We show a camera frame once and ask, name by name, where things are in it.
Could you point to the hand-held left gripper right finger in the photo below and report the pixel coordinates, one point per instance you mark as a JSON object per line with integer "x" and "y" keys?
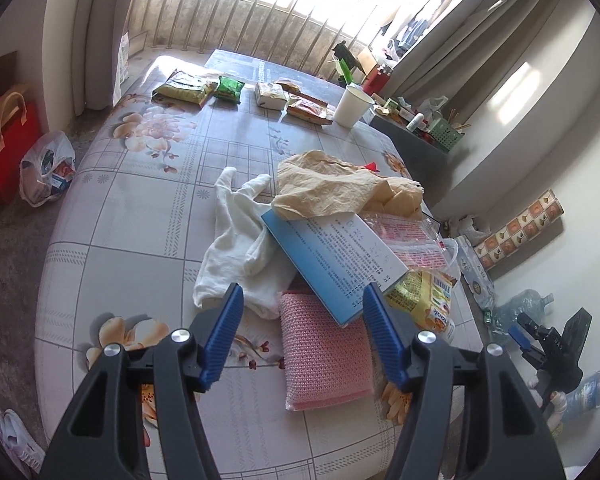
{"x": 382, "y": 340}

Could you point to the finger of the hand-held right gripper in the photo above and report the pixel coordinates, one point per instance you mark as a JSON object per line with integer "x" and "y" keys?
{"x": 530, "y": 340}

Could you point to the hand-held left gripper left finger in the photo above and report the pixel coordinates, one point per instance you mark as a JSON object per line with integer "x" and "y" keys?
{"x": 222, "y": 340}

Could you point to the yellow snack packet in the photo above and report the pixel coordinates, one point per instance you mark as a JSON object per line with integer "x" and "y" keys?
{"x": 425, "y": 300}

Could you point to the pink knitted cloth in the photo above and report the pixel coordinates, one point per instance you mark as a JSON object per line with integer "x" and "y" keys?
{"x": 325, "y": 350}

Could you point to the white glove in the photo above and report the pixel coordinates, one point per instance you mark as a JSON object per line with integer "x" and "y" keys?
{"x": 235, "y": 255}

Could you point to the red and white clear packet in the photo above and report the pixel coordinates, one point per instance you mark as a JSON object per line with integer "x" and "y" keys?
{"x": 405, "y": 240}

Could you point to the person's right hand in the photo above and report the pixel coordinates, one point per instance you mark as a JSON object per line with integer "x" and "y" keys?
{"x": 556, "y": 407}

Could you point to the clear water jug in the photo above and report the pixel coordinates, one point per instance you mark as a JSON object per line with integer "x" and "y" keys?
{"x": 522, "y": 312}

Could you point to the wrapped tissue roll pack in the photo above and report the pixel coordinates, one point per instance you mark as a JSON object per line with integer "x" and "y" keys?
{"x": 475, "y": 275}

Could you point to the patterned roll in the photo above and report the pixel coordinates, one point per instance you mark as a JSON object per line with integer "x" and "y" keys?
{"x": 520, "y": 230}

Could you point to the crumpled white plastic bag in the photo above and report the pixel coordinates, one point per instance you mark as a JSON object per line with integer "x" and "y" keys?
{"x": 472, "y": 230}

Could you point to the dark cabinet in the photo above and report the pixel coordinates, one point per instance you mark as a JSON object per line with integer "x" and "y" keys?
{"x": 410, "y": 145}

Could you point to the green plastic basket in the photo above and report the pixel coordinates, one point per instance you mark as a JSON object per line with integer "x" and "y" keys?
{"x": 446, "y": 135}

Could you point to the white shoes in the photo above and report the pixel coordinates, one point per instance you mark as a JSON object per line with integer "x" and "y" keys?
{"x": 15, "y": 440}

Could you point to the white paper cup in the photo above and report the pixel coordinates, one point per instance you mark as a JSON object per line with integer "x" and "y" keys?
{"x": 351, "y": 107}

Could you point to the orange snack packet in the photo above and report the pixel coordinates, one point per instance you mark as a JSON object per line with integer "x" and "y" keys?
{"x": 307, "y": 110}

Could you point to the white plastic bag with boxes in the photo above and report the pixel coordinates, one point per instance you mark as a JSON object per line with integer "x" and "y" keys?
{"x": 47, "y": 170}

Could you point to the beige tissue pack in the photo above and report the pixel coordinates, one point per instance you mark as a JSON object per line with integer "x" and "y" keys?
{"x": 271, "y": 95}

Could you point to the small green packet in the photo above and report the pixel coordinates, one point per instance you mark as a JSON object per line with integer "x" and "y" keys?
{"x": 229, "y": 90}

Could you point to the green and yellow snack bag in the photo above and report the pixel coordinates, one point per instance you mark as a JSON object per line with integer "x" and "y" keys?
{"x": 185, "y": 89}

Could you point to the red thermos bottle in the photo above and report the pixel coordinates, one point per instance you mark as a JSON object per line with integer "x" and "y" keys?
{"x": 377, "y": 80}

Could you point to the green bottle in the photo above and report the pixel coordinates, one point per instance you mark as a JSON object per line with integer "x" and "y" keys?
{"x": 345, "y": 72}

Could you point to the red gift bag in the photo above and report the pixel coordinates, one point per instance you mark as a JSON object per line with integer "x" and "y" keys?
{"x": 10, "y": 155}

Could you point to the beige curtain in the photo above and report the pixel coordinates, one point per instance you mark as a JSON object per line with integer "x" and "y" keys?
{"x": 480, "y": 25}

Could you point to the metal balcony railing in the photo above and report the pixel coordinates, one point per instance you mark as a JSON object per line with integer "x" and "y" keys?
{"x": 240, "y": 20}

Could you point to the pale grey curtain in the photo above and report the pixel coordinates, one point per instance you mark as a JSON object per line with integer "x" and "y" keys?
{"x": 85, "y": 35}

